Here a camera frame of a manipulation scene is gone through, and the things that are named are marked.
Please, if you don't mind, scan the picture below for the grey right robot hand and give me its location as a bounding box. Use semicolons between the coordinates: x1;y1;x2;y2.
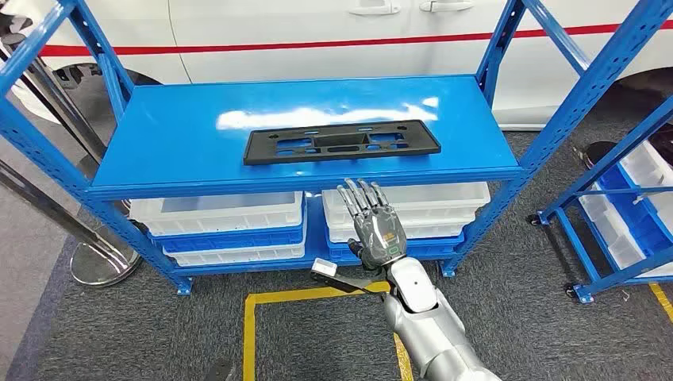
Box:
336;177;409;271

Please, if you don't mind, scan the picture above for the black plastic plate holder part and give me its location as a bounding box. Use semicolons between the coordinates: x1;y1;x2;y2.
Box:
242;119;441;167

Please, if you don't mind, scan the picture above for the blue metal shelf rack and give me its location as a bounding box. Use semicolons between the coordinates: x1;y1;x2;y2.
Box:
528;97;673;305
0;0;673;297

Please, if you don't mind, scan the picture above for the blue plastic bin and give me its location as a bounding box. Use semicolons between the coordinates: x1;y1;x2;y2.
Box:
596;163;673;259
148;221;307;255
325;231;467;263

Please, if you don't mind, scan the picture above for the yellow floor tape square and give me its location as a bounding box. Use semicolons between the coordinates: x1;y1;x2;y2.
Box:
649;283;673;325
242;281;417;381

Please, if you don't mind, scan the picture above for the white car with red stripe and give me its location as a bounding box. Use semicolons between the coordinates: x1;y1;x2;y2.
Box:
0;0;673;133

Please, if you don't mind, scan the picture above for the dark round stand base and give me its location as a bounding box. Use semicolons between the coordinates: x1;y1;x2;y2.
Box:
584;140;622;171

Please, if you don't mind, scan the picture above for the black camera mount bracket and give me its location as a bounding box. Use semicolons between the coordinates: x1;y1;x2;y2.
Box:
313;271;394;297

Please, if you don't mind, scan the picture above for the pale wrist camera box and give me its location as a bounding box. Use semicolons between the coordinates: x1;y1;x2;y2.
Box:
311;259;338;279

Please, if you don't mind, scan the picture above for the chrome stanchion post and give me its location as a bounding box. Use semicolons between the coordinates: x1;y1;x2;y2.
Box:
0;160;142;287
0;44;109;165

